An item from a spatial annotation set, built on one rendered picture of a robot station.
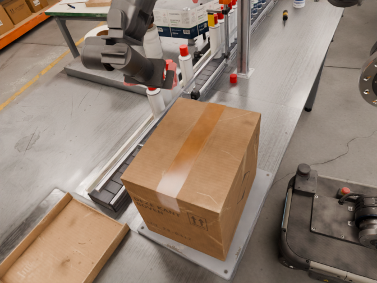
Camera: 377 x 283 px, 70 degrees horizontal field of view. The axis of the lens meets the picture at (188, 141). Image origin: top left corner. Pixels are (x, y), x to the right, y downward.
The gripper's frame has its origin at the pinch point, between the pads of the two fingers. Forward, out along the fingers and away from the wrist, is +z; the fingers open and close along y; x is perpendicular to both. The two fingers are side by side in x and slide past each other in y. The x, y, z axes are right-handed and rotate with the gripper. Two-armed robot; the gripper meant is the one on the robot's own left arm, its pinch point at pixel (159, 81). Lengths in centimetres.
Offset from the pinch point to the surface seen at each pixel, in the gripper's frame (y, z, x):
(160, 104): 9.2, 20.8, 3.5
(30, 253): 32, -3, 57
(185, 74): 7.4, 35.7, -12.2
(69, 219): 27, 5, 47
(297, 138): -43, 154, -2
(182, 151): -12.9, -7.3, 17.7
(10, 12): 366, 204, -129
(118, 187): 13.9, 10.1, 33.7
